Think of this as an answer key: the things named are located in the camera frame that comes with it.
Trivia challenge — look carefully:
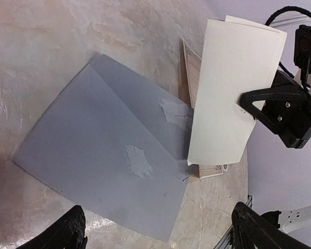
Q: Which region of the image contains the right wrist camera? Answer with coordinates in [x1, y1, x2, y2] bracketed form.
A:
[293, 25, 311, 74]

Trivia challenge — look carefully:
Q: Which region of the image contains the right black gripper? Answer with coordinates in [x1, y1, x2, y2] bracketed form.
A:
[239, 70, 311, 148]

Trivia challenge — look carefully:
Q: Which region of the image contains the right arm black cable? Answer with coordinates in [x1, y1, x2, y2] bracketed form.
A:
[264, 7, 311, 29]

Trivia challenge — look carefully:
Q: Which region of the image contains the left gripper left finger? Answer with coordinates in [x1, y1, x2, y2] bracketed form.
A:
[23, 205, 88, 248]

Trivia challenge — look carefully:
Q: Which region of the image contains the grey paper envelope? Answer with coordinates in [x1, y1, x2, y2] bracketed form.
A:
[12, 54, 194, 242]

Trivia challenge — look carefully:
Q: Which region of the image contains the beige lined letter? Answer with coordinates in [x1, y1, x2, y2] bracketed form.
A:
[182, 39, 229, 180]
[188, 16, 287, 165]

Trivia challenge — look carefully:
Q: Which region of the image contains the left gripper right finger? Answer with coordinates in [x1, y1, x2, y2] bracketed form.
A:
[231, 202, 301, 248]

